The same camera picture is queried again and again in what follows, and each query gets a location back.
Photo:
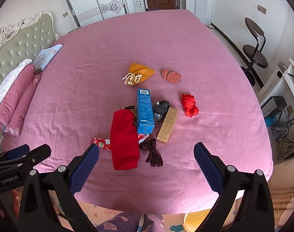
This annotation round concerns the orange drawstring pouch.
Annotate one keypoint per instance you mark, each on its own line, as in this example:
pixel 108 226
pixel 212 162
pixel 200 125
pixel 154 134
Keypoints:
pixel 137 74

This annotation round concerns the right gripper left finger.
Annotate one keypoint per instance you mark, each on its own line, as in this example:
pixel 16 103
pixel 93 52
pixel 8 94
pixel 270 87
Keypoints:
pixel 37 212

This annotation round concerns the red knotted cloth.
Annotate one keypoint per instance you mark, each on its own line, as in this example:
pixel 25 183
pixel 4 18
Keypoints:
pixel 189 104

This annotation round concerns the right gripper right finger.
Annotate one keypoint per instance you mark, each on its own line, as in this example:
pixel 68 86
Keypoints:
pixel 255 212

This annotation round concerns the dark brown knotted stocking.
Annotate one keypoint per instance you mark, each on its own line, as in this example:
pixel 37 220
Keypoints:
pixel 154 157

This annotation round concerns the pink rolled quilt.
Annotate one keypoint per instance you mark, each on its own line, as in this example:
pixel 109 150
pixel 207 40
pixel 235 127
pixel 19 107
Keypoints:
pixel 15 103

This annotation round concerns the dark grey sock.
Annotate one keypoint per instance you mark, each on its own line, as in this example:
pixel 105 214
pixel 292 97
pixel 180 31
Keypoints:
pixel 160 109

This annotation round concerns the white textured pillow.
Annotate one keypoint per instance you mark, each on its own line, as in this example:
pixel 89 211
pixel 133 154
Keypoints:
pixel 11 77

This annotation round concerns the white cabinet with boxes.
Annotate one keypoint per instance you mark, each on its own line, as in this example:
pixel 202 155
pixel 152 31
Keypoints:
pixel 203 11

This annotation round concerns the salmon sock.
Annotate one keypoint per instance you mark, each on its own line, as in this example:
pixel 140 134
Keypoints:
pixel 171 76

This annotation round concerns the red fabric bag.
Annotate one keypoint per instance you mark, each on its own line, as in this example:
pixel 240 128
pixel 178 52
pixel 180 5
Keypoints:
pixel 124 141

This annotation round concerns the red white snack wrapper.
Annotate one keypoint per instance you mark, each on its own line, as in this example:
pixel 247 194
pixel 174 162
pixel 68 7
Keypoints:
pixel 101 143

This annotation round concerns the black swivel chair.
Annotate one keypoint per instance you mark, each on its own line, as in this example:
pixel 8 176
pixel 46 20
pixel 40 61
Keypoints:
pixel 254 53

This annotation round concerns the pink bed sheet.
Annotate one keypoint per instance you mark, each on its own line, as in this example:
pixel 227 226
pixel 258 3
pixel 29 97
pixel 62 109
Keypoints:
pixel 149 86

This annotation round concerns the light blue patterned pillow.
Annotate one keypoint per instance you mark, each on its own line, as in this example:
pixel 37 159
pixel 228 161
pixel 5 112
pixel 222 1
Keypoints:
pixel 45 57

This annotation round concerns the white shelf desk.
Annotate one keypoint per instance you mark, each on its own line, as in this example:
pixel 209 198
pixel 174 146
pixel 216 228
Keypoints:
pixel 278 112

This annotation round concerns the gold cardboard box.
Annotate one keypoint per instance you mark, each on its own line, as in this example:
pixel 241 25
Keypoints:
pixel 168 125

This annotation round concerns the green tufted headboard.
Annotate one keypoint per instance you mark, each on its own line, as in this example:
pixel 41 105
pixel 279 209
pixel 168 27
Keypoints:
pixel 25 40

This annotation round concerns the blue cardboard box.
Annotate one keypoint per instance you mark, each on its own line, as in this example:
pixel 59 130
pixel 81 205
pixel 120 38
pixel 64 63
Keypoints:
pixel 145 118

